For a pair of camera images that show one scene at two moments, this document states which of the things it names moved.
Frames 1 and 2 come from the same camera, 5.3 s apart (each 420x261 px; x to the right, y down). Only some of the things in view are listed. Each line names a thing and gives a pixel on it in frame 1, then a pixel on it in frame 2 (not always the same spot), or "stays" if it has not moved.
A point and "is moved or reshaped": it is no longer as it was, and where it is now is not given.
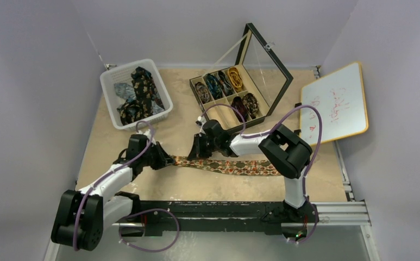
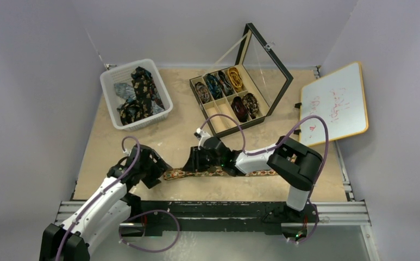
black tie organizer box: (239, 95) stays
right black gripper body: (200, 147) → (195, 159)
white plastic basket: (135, 93) stays
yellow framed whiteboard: (340, 98) stays
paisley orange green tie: (255, 167) is moved or reshaped
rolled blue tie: (214, 86) stays
